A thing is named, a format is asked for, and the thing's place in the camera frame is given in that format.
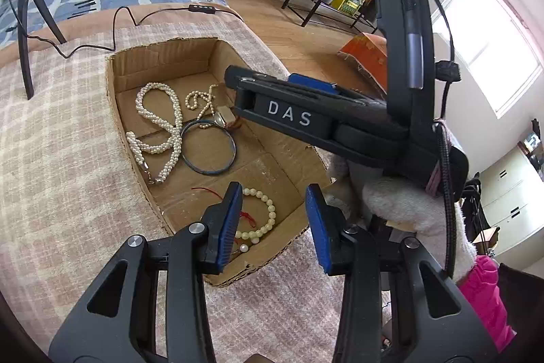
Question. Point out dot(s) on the dark blue bangle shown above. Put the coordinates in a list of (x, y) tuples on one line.
[(209, 173)]

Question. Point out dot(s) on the cardboard box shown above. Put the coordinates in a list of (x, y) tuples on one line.
[(263, 163)]

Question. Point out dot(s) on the pink garment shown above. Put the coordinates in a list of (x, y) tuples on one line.
[(484, 290)]

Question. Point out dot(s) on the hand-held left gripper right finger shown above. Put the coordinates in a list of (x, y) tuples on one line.
[(316, 227)]

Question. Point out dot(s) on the cream cabinet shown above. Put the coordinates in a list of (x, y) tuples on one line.
[(510, 193)]

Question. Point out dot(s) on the black tripod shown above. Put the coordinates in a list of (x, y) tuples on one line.
[(23, 44)]

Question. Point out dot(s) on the gold metal pendant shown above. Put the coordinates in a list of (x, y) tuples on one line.
[(224, 116)]

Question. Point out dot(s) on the orange box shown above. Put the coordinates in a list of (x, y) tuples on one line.
[(369, 52)]

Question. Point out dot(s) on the person's right hand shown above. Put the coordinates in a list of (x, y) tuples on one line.
[(408, 205)]

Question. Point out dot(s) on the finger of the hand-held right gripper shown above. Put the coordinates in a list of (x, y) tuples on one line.
[(289, 112), (310, 82)]

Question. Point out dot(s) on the window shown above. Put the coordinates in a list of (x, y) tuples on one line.
[(488, 48)]

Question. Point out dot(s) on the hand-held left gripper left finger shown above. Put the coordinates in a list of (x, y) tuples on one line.
[(229, 227)]

